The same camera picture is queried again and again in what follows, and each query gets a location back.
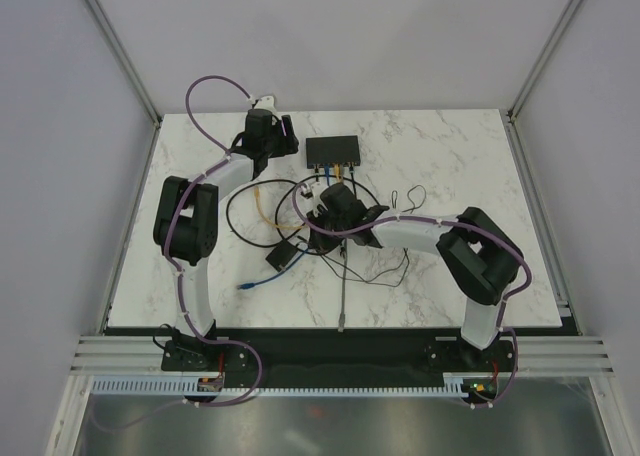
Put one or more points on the black ethernet cable long loop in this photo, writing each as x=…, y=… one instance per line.
x=259, y=215

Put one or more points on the black network switch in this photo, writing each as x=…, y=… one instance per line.
x=332, y=150

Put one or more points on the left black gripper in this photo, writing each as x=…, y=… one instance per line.
x=288, y=144

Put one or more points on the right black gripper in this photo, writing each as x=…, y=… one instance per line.
x=320, y=243

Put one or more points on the left aluminium frame post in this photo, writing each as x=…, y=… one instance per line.
x=110, y=36

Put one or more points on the black power adapter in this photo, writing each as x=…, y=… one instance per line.
x=281, y=256

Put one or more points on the right aluminium frame post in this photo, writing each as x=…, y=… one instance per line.
x=566, y=18

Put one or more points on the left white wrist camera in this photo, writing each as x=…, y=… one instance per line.
x=266, y=102

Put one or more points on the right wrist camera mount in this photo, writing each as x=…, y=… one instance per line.
x=309, y=197

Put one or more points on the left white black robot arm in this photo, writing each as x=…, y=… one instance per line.
x=186, y=230

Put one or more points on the aluminium frame post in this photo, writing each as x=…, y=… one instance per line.
x=566, y=18
x=110, y=36

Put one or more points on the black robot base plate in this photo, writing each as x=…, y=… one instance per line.
x=349, y=358

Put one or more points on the white slotted cable duct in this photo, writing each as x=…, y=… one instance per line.
x=192, y=386

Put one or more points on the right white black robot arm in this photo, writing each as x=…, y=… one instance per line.
x=487, y=266

